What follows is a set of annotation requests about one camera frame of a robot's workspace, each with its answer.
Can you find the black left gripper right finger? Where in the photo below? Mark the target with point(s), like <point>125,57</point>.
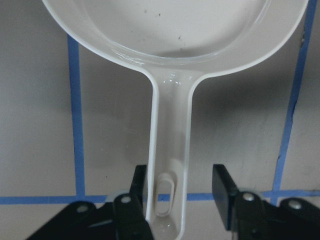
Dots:
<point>249,217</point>

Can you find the beige plastic dustpan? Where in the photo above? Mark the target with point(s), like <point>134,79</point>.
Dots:
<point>177,44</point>

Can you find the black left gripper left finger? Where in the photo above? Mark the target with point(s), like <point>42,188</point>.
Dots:
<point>121,219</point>

